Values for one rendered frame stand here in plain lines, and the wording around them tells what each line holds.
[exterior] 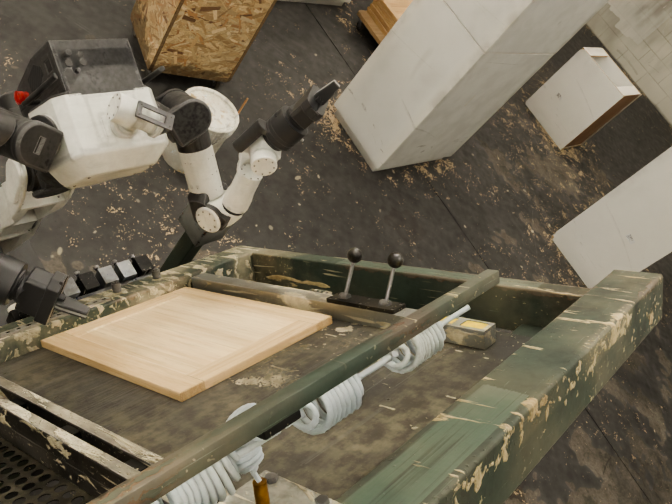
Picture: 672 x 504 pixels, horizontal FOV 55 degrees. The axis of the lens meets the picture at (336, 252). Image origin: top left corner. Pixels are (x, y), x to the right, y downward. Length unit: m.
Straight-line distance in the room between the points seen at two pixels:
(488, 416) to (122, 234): 2.42
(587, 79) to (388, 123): 2.67
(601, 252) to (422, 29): 2.22
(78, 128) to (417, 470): 1.06
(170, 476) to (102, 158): 1.08
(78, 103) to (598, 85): 5.31
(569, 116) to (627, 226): 1.69
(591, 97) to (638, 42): 3.36
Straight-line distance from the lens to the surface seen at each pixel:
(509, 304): 1.57
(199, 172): 1.76
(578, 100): 6.42
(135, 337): 1.62
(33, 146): 1.48
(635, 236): 5.10
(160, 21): 3.69
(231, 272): 2.05
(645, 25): 9.65
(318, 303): 1.59
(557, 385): 1.01
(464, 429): 0.88
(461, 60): 3.85
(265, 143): 1.61
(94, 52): 1.64
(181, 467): 0.58
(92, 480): 1.05
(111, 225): 3.13
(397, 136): 4.13
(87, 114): 1.57
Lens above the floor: 2.43
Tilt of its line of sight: 42 degrees down
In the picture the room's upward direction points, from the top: 44 degrees clockwise
